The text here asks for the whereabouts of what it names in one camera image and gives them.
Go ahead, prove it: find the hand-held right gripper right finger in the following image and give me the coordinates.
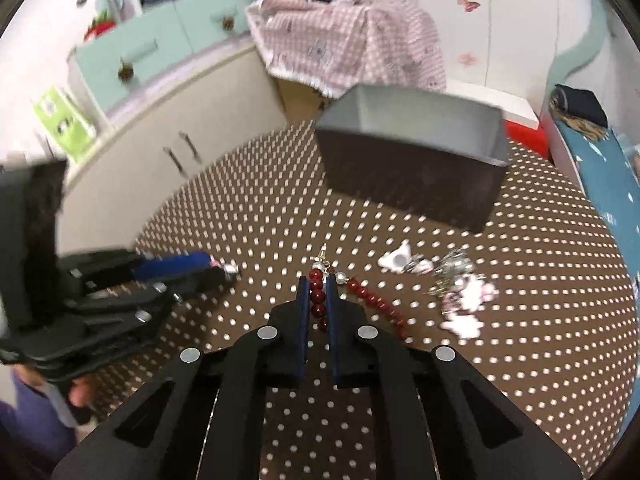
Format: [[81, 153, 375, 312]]
[[325, 273, 586, 480]]

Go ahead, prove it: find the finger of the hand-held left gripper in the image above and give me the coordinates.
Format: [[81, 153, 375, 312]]
[[57, 250, 213, 286], [65, 266, 240, 361]]

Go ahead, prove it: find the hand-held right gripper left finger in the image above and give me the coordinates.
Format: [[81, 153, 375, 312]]
[[50, 276, 311, 480]]

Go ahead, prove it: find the small silver pink earring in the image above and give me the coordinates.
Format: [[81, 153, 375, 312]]
[[209, 256, 242, 282]]

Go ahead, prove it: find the red bead bracelet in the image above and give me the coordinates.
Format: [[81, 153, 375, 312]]
[[308, 268, 412, 342]]

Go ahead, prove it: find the grey storage box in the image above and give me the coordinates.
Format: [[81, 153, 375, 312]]
[[314, 85, 512, 234]]

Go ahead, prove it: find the person's left forearm purple sleeve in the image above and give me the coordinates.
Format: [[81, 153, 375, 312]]
[[0, 364, 80, 467]]

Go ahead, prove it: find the person's left hand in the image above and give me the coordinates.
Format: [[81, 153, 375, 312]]
[[67, 374, 101, 413]]

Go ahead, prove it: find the gold and silver bead earring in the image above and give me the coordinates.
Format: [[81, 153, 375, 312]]
[[310, 243, 349, 286]]

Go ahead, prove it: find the brown polka dot tablecloth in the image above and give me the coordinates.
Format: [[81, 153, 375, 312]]
[[89, 120, 634, 480]]

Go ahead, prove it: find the white silver hair clip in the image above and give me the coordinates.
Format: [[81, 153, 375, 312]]
[[377, 241, 414, 274]]

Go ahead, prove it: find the white cabinet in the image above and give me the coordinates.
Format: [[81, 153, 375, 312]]
[[59, 41, 289, 257]]

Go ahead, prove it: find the pink and white hair clip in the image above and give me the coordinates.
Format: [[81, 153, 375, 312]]
[[439, 275, 499, 337]]

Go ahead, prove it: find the green printed bag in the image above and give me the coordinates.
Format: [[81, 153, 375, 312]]
[[32, 86, 97, 164]]

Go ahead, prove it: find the cardboard box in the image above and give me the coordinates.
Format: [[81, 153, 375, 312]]
[[276, 76, 337, 124]]

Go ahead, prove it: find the mint green drawer unit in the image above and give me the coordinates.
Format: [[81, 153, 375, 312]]
[[67, 0, 262, 119]]

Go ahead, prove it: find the red ornament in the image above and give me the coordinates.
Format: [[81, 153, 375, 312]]
[[83, 10, 117, 42]]

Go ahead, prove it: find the red plastic stool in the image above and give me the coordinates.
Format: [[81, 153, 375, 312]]
[[501, 120, 552, 162]]

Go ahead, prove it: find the white board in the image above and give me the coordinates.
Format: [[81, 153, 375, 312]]
[[444, 79, 542, 129]]

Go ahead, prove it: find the pink checked cloth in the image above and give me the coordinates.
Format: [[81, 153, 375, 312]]
[[244, 0, 448, 99]]

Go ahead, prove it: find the dark folded clothing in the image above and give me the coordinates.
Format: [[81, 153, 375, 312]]
[[549, 85, 611, 143]]

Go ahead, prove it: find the silver chain jewelry heap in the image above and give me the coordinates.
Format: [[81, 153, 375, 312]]
[[411, 248, 477, 297]]

